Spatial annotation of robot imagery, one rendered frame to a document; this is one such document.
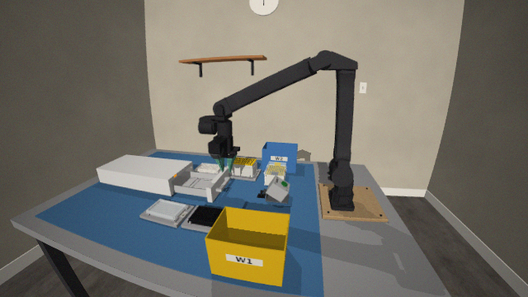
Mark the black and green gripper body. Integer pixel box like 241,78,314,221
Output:
222,134,240,158

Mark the white button box with green key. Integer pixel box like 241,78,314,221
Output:
257,175,290,204

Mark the yellow open-top bin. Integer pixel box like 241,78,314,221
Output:
205,206,290,286

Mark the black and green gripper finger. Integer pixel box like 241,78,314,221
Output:
215,158,224,172
227,154,237,173

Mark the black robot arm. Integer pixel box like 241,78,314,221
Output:
198,50,358,211

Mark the blue bench mat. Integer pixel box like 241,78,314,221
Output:
35,163,324,297

